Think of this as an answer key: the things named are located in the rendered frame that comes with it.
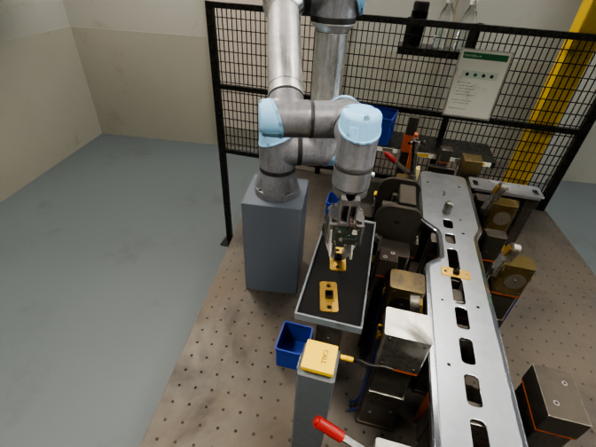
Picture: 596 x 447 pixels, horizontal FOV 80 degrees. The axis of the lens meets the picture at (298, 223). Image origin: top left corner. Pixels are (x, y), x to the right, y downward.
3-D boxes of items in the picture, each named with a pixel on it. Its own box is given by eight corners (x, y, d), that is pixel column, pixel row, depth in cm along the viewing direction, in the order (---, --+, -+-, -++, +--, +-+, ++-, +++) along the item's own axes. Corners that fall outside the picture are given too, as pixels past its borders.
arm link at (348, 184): (333, 155, 71) (374, 159, 71) (331, 176, 74) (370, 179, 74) (333, 174, 65) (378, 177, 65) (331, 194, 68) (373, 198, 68)
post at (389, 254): (372, 349, 119) (398, 262, 95) (356, 346, 120) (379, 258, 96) (372, 337, 123) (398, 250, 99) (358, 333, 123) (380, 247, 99)
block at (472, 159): (457, 227, 177) (483, 162, 155) (441, 224, 178) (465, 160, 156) (456, 218, 183) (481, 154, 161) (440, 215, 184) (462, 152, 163)
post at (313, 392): (316, 477, 89) (335, 386, 62) (286, 468, 90) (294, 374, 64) (322, 445, 95) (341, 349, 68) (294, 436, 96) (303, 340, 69)
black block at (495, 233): (486, 298, 140) (517, 241, 123) (460, 293, 142) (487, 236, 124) (483, 288, 144) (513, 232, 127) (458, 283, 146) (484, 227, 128)
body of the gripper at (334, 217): (325, 245, 74) (331, 197, 67) (325, 221, 81) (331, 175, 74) (361, 248, 74) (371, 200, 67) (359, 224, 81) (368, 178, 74)
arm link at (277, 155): (259, 156, 119) (258, 116, 111) (298, 156, 120) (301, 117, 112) (258, 173, 110) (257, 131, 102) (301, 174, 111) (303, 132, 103)
